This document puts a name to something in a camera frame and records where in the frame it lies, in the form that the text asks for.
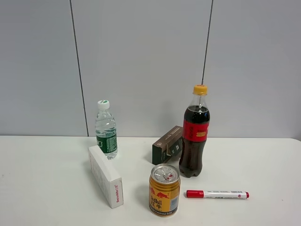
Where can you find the cola bottle yellow cap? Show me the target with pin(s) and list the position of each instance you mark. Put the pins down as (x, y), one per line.
(195, 130)

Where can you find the dark brown carton box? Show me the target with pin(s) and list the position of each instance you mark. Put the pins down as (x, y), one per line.
(168, 146)

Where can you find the clear water bottle green label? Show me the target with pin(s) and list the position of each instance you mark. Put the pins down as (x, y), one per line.
(105, 128)

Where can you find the gold Red Bull can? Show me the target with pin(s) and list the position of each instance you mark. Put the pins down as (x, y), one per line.
(164, 190)

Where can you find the white rectangular carton box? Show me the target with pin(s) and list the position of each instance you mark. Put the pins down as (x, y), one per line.
(108, 179)

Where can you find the red white marker pen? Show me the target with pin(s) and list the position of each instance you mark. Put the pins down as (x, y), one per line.
(214, 194)

